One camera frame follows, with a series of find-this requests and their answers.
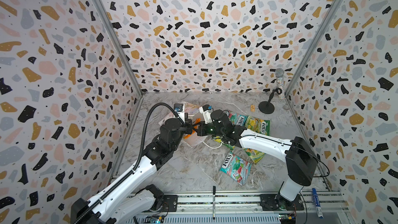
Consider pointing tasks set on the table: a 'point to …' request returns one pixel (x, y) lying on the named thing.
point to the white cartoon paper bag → (191, 109)
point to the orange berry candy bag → (197, 121)
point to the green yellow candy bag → (262, 126)
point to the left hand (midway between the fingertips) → (187, 111)
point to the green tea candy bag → (217, 138)
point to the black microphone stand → (266, 107)
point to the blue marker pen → (317, 203)
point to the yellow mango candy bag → (255, 155)
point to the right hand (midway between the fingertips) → (188, 125)
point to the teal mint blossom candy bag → (236, 119)
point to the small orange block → (252, 108)
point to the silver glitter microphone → (279, 74)
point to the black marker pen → (213, 200)
